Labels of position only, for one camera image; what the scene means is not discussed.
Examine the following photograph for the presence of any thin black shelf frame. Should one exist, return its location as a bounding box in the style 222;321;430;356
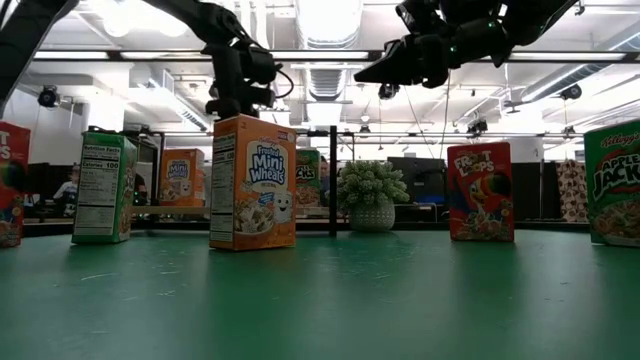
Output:
122;124;340;238

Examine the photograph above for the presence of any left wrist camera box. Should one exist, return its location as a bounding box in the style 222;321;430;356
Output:
243;46;280;110

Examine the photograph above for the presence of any green table mat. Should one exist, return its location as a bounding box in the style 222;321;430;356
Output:
0;229;640;360

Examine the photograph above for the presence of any green Apple Jacks cereal box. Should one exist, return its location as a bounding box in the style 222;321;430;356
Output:
583;118;640;249
295;148;322;209
71;130;139;245

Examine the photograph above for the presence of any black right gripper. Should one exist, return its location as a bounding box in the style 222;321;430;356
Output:
353;17;509;89

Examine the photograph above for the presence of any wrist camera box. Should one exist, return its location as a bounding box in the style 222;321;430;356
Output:
243;46;280;110
397;0;449;36

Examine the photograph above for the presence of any pale green potted plant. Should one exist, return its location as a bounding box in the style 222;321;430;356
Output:
336;159;411;233

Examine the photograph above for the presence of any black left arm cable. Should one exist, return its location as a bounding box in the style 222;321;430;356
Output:
273;68;296;100

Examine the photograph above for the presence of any black partition panel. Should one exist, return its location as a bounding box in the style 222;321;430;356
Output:
509;162;557;221

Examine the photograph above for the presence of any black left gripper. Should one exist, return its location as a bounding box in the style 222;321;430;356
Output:
202;43;246;120

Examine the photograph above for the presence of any red Froot Loops cereal box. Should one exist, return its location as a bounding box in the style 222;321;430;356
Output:
446;141;515;244
0;121;32;250

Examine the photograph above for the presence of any black aluminium rig frame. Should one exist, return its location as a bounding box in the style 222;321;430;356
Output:
22;215;591;237

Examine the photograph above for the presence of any silver ceiling air duct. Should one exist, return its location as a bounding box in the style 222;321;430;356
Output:
305;67;346;101

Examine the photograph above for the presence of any black background monitor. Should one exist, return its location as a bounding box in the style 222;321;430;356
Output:
387;157;449;207

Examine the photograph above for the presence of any person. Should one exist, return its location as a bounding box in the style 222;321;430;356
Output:
52;164;81;219
319;155;331;207

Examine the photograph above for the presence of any floral patterned curtain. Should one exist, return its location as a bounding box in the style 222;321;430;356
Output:
555;159;590;224

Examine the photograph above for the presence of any black overhead light beam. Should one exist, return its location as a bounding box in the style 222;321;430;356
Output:
0;48;640;63

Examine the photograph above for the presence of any orange Mini Wheats cereal box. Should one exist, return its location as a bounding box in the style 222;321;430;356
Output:
208;113;298;252
158;147;206;208

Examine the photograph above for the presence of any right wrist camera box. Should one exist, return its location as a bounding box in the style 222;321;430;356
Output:
397;0;449;36

